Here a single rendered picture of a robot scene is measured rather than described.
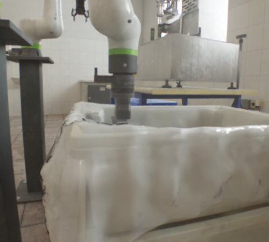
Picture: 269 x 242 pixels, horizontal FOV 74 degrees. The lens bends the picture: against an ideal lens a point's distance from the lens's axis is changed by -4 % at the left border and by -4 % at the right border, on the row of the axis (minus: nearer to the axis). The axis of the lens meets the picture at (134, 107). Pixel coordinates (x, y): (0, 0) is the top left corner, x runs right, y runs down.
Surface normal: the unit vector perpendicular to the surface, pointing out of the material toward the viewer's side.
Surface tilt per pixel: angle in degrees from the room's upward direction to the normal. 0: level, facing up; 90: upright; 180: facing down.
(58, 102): 90
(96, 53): 90
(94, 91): 90
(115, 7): 95
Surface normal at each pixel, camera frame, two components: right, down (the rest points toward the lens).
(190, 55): 0.39, 0.13
